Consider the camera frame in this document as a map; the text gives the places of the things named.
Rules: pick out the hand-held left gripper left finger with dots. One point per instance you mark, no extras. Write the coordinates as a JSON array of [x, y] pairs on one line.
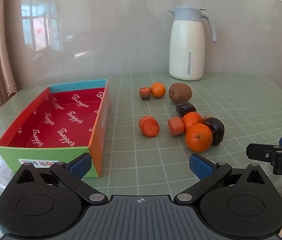
[[79, 166]]

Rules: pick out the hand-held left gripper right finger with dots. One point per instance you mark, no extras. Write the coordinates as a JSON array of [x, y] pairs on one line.
[[201, 166]]

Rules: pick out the large mandarin orange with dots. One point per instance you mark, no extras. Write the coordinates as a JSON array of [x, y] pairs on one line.
[[199, 138]]

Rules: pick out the large dark brown chunk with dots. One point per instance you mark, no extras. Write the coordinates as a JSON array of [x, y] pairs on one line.
[[217, 130]]

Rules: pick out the medium mandarin orange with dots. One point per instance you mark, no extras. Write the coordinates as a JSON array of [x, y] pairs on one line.
[[192, 120]]

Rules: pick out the orange carrot chunk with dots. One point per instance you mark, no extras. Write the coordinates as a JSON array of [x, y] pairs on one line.
[[149, 126], [175, 126]]

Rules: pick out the colourful cardboard box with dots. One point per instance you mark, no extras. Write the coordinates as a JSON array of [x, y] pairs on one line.
[[56, 120]]

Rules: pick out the brown kiwi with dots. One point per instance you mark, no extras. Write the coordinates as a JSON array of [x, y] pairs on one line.
[[180, 93]]

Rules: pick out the small mandarin orange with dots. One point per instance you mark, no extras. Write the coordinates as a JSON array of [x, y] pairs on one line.
[[158, 90]]

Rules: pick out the small reddish-brown cut piece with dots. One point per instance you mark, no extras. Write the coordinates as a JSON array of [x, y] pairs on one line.
[[145, 93]]

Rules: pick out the green checked tablecloth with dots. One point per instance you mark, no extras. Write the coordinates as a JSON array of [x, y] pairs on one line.
[[143, 155]]

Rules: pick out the white and blue thermos jug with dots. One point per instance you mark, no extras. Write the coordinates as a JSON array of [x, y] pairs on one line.
[[186, 45]]

